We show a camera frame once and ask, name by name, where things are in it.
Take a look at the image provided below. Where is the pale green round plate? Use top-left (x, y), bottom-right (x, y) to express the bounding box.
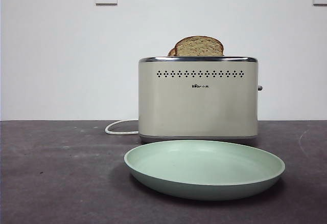
top-left (124, 139), bottom-right (286, 201)

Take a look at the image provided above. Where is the cream two-slot toaster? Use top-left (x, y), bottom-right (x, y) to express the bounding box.
top-left (137, 56), bottom-right (264, 145)

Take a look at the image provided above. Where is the white power cable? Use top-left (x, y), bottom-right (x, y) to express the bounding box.
top-left (105, 120), bottom-right (140, 136)

